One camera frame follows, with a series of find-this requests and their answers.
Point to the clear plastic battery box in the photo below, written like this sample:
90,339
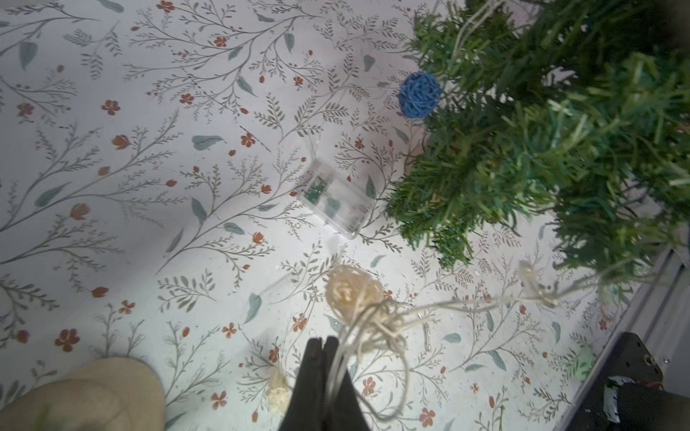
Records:
342,205

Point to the green christmas tree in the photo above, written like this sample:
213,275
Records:
581,113
114,393

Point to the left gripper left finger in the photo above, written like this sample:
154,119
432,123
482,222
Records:
306,404

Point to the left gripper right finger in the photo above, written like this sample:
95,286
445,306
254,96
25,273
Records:
344,413

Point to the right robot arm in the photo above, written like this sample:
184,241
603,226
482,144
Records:
627,392

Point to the blue rattan ball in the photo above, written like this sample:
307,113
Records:
419,95

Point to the beige rattan ball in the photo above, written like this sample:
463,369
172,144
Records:
278,392
349,290

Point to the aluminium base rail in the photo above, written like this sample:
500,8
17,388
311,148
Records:
659,316

